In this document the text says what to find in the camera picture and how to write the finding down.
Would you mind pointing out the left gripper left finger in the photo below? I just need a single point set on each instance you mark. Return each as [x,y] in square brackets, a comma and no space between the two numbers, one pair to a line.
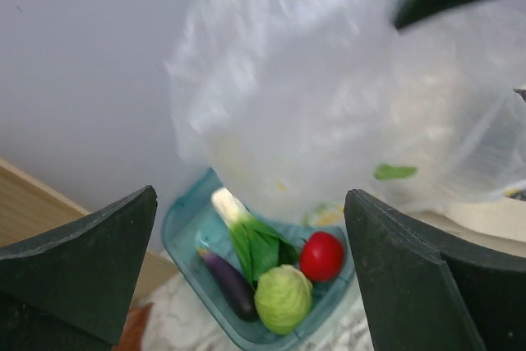
[70,288]

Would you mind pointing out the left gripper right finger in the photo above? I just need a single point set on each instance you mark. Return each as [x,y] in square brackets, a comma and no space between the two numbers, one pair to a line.
[426,289]

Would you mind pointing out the canvas tote bag with print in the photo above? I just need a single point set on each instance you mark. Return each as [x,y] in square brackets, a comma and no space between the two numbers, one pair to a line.
[503,218]

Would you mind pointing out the red toy pepper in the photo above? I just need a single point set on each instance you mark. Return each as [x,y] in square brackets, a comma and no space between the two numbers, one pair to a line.
[322,257]

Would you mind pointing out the green toy cabbage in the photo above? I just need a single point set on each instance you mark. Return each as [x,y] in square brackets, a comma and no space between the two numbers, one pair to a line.
[283,299]

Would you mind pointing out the purple toy eggplant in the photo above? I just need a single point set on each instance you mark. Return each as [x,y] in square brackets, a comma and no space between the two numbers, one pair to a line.
[237,292]

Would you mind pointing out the toy bok choy green white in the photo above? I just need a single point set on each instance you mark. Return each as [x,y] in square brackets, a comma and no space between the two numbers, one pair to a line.
[258,246]

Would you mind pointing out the clear plastic grocery bag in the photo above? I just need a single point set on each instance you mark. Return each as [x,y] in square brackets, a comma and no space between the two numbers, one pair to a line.
[295,102]

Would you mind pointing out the potato chips bag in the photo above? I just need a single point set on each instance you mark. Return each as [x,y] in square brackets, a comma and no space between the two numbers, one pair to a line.
[134,328]

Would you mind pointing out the wooden shelf unit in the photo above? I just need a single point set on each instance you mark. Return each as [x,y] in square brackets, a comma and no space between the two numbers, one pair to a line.
[29,207]

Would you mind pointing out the teal transparent plastic bin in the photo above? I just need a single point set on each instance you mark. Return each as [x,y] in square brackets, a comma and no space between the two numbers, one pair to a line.
[192,223]

